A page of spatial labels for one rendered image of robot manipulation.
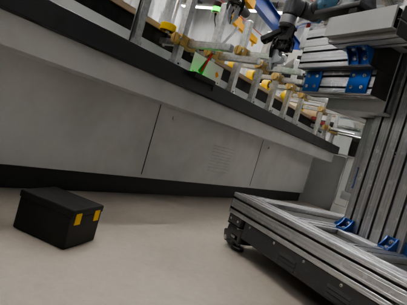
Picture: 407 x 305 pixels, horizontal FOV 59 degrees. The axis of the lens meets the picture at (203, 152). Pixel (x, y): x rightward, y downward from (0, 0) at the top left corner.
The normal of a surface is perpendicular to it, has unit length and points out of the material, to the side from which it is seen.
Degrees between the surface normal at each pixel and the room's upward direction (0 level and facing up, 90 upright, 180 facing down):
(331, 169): 90
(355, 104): 90
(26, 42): 90
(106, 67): 90
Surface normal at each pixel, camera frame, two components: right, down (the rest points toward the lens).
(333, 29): -0.84, -0.22
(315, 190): -0.58, -0.13
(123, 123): 0.76, 0.25
